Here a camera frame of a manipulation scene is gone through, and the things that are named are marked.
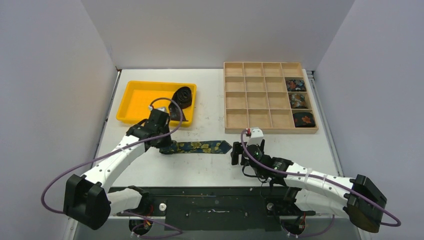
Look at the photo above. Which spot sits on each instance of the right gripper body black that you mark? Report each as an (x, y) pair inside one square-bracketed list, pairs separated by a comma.
[(238, 151)]

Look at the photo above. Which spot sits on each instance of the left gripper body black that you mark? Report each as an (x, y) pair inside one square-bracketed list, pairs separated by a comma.
[(164, 141)]

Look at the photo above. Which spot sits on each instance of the blue yellow floral tie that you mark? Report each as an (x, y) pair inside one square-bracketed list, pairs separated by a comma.
[(197, 147)]

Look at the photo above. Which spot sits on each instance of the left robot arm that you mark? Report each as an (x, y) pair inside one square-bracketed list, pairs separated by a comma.
[(87, 198)]

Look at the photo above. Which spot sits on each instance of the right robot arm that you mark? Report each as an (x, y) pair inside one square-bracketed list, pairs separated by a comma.
[(357, 199)]

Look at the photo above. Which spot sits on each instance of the black patterned tie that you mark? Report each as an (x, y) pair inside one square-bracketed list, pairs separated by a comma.
[(183, 98)]

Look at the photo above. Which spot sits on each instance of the rolled tie bottom slot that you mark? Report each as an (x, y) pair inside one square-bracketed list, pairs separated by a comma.
[(304, 119)]

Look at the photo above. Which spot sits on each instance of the rolled tie slot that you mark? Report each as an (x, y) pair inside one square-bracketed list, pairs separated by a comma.
[(295, 85), (304, 119), (298, 101)]

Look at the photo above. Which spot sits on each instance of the wooden compartment box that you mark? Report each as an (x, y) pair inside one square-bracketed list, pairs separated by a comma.
[(255, 95)]

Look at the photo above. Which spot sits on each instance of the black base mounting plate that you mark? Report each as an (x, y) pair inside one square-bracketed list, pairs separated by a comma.
[(222, 208)]

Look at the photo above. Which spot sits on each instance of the rolled tie middle slot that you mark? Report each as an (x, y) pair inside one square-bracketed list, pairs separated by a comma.
[(298, 101)]

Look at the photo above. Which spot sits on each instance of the rolled tie top slot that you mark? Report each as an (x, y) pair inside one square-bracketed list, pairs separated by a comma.
[(295, 85)]

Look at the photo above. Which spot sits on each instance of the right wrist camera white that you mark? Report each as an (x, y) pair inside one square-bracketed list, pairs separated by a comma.
[(255, 136)]

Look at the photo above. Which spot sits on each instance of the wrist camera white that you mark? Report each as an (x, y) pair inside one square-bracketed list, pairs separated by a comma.
[(158, 110), (255, 136)]

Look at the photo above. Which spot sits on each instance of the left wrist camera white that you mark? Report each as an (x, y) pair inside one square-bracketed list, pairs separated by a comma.
[(158, 110)]

